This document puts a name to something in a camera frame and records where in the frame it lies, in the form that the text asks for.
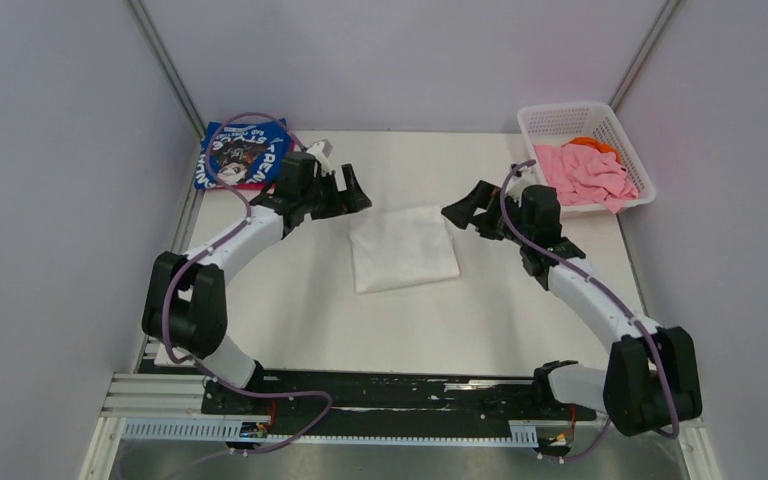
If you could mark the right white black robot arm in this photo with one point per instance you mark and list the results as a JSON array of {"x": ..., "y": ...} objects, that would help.
[{"x": 651, "y": 381}]

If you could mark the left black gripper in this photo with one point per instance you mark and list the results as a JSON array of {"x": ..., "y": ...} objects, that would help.
[{"x": 353, "y": 199}]

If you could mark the white slotted cable duct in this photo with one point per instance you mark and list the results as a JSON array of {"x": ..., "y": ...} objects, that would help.
[{"x": 518, "y": 435}]

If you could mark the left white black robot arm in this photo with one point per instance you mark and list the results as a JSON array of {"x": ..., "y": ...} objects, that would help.
[{"x": 186, "y": 306}]

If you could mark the pink crumpled t-shirt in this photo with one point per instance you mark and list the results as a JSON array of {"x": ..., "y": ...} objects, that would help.
[{"x": 583, "y": 175}]

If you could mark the white printed t-shirt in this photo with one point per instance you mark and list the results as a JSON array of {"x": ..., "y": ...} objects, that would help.
[{"x": 401, "y": 248}]

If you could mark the blue folded printed t-shirt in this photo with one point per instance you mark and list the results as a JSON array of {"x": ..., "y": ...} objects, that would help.
[{"x": 260, "y": 133}]

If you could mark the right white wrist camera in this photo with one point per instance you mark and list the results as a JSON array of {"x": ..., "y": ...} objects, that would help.
[{"x": 519, "y": 182}]

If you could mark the orange t-shirt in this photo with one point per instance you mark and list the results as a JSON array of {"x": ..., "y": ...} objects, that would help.
[{"x": 596, "y": 145}]

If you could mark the aluminium frame rail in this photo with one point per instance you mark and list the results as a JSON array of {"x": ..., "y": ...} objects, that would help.
[{"x": 180, "y": 397}]

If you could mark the right corner aluminium post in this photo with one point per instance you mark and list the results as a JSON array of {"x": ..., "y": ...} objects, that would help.
[{"x": 658, "y": 27}]

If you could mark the corner aluminium post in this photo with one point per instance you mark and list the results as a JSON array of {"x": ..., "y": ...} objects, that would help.
[
  {"x": 151, "y": 34},
  {"x": 658, "y": 27}
]

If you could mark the left corner aluminium post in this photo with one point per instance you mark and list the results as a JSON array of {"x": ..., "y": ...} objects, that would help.
[{"x": 151, "y": 34}]

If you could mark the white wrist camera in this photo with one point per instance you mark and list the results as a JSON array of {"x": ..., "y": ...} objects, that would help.
[
  {"x": 519, "y": 182},
  {"x": 321, "y": 151}
]

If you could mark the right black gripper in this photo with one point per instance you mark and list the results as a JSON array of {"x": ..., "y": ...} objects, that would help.
[{"x": 482, "y": 196}]

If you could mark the white plastic basket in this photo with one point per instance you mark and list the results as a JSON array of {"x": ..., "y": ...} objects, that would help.
[{"x": 556, "y": 124}]

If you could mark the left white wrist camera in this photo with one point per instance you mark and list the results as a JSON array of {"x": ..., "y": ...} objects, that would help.
[{"x": 321, "y": 151}]

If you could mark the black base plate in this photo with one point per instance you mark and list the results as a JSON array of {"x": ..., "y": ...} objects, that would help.
[{"x": 376, "y": 404}]

